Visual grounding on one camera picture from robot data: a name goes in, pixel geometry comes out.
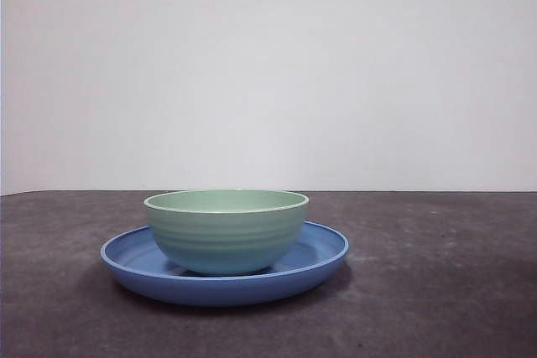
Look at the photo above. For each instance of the green bowl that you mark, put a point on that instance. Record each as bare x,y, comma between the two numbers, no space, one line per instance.
226,240

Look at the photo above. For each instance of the blue plate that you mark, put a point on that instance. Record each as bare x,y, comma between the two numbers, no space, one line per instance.
130,280

